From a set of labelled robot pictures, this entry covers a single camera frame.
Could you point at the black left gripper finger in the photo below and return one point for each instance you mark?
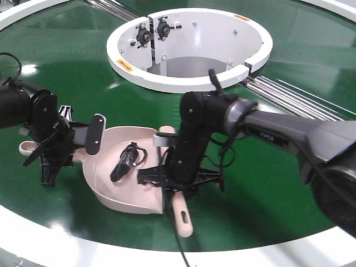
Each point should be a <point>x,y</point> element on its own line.
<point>50,168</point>
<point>94,134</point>

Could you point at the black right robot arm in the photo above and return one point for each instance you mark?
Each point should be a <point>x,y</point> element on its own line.
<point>325,149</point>

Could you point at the white outer conveyor rim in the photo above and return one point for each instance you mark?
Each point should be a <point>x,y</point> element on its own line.
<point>25,243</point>

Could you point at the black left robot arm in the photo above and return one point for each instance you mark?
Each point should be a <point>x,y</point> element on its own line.
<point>18,100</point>

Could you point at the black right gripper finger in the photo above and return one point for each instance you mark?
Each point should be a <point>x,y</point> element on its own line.
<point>207,175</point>
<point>153,175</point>

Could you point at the white far outer rim left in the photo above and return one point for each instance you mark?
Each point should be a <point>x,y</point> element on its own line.
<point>25,9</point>

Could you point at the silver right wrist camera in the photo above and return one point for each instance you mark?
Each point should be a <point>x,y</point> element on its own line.
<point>164,139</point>

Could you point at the chrome roller bars top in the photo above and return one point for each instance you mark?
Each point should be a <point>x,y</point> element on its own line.
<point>113,8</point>

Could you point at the black bearing mount right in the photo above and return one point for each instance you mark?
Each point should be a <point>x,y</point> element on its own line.
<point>164,29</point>

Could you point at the beige hand brush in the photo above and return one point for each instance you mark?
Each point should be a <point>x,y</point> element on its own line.
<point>176,207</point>

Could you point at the black bearing mount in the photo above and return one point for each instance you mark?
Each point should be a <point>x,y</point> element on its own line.
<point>164,29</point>
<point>144,36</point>

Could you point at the white far outer rim right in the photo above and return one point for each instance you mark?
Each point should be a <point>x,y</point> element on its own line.
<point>344,8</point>

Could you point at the black bearing mount left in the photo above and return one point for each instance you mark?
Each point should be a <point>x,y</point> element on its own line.
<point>144,36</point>

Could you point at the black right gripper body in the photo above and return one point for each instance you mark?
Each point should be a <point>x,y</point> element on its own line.
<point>171,186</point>

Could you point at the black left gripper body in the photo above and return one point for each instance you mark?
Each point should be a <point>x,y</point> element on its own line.
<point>56,135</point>

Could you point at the beige plastic dustpan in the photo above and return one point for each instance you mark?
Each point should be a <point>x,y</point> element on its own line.
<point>126,195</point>

